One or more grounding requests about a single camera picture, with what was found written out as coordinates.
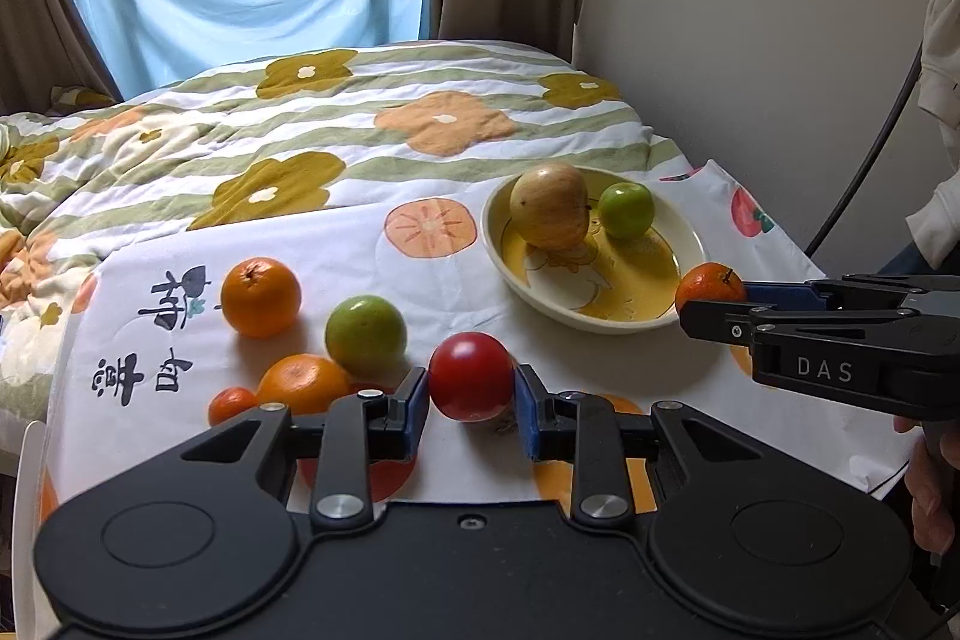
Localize small orange tangerine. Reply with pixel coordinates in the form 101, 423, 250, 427
674, 262, 747, 312

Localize round green orange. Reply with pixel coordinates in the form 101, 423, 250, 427
324, 294, 407, 378

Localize red tomato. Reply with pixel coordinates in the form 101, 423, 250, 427
206, 386, 257, 427
428, 331, 514, 424

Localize small green apple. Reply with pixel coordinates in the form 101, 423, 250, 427
597, 182, 656, 241

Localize large yellowish red apple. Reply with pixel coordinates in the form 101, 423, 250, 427
509, 163, 589, 252

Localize right hand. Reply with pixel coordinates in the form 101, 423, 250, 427
893, 416, 958, 555

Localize black curved stand pole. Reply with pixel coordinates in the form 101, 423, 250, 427
805, 49, 923, 259

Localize white hanging garment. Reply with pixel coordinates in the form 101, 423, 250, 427
907, 0, 960, 269

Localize yellow cream ceramic bowl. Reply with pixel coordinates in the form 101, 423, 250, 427
482, 179, 706, 336

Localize white fruit print cloth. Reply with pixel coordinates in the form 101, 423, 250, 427
43, 182, 911, 507

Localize floral striped quilt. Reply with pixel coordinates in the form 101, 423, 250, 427
2, 41, 686, 420

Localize brown left curtain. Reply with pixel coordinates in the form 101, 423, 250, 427
2, 0, 119, 113

